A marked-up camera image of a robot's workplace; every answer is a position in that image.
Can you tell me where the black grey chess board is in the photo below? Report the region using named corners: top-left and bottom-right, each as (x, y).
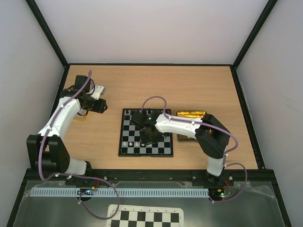
top-left (118, 108), bottom-right (173, 157)

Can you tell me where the gold metal tray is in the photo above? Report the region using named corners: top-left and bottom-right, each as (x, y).
top-left (176, 111), bottom-right (207, 143)

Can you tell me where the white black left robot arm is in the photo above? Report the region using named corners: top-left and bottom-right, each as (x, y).
top-left (27, 72), bottom-right (107, 181)

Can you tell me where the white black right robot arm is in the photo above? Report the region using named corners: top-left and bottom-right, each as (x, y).
top-left (130, 110), bottom-right (231, 185)

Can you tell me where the checkered calibration board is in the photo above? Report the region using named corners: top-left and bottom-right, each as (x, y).
top-left (106, 204), bottom-right (185, 227)

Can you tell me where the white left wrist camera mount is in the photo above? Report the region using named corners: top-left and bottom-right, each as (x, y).
top-left (91, 86), bottom-right (106, 100)

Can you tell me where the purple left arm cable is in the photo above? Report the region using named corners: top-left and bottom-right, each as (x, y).
top-left (37, 70), bottom-right (121, 219)

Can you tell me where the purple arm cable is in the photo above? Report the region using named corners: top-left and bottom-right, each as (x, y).
top-left (141, 96), bottom-right (248, 204)
top-left (37, 70), bottom-right (121, 219)

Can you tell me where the white slotted cable duct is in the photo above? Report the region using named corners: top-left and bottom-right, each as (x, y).
top-left (30, 187), bottom-right (209, 198)

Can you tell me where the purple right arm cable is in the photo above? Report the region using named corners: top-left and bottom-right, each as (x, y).
top-left (141, 96), bottom-right (248, 204)

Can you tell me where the black mounting rail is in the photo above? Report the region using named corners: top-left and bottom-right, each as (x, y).
top-left (65, 169), bottom-right (234, 186)

